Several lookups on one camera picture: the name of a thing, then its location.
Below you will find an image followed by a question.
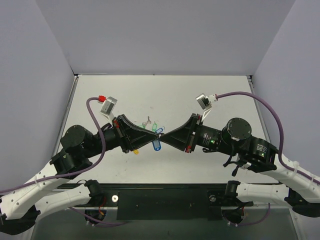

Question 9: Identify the blue key tag with ring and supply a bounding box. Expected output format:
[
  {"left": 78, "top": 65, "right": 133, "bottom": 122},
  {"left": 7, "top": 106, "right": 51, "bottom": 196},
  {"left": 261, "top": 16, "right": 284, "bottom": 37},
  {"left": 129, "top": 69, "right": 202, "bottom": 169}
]
[{"left": 152, "top": 139, "right": 162, "bottom": 152}]

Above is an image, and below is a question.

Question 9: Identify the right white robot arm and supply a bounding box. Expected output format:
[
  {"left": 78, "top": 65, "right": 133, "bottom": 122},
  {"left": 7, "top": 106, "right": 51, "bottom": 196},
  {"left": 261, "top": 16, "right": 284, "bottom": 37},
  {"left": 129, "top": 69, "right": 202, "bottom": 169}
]
[{"left": 160, "top": 114, "right": 320, "bottom": 218}]

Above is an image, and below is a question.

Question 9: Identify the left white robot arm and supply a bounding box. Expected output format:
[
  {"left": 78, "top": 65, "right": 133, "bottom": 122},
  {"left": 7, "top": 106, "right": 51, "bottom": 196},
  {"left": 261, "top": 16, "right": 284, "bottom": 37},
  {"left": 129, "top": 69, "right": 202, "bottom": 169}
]
[{"left": 0, "top": 114, "right": 159, "bottom": 236}]

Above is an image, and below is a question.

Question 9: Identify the blue key tag upper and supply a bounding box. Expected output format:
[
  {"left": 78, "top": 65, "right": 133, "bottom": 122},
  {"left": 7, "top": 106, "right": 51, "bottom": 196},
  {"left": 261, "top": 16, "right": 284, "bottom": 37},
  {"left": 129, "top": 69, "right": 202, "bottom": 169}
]
[{"left": 155, "top": 127, "right": 164, "bottom": 134}]

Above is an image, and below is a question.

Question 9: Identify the silver key top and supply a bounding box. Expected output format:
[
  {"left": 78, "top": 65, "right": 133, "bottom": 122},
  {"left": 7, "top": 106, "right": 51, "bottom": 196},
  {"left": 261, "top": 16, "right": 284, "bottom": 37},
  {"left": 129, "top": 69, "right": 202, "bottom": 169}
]
[{"left": 146, "top": 116, "right": 152, "bottom": 124}]

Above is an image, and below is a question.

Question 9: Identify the green key tag right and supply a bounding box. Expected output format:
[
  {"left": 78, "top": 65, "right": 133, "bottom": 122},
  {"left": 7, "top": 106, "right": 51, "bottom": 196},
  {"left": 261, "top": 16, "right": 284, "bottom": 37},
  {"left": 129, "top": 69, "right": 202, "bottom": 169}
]
[{"left": 151, "top": 122, "right": 158, "bottom": 132}]

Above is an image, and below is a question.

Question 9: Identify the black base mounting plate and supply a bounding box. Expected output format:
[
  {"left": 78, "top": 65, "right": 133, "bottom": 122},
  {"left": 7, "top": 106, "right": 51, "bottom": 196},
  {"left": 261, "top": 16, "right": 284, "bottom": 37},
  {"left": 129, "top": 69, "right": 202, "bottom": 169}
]
[{"left": 69, "top": 183, "right": 253, "bottom": 222}]

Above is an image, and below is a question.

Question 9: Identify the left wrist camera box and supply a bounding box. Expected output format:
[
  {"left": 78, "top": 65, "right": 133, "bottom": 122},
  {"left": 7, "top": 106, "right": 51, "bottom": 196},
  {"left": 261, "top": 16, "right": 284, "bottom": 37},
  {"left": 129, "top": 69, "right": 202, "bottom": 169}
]
[{"left": 100, "top": 97, "right": 118, "bottom": 124}]

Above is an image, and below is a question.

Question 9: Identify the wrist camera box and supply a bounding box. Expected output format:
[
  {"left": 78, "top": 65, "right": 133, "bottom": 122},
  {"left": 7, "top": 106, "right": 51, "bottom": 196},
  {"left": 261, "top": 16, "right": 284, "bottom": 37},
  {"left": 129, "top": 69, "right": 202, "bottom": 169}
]
[
  {"left": 196, "top": 93, "right": 218, "bottom": 122},
  {"left": 100, "top": 97, "right": 118, "bottom": 124}
]

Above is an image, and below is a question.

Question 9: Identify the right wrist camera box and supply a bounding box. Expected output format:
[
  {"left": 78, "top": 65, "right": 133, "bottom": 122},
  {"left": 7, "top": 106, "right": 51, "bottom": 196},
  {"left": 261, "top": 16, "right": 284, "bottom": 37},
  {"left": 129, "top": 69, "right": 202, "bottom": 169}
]
[{"left": 196, "top": 93, "right": 218, "bottom": 122}]

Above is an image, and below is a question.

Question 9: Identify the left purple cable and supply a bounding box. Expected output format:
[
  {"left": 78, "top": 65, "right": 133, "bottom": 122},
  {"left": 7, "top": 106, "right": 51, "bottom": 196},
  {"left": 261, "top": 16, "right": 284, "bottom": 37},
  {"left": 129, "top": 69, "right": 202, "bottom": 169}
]
[{"left": 0, "top": 94, "right": 128, "bottom": 228}]

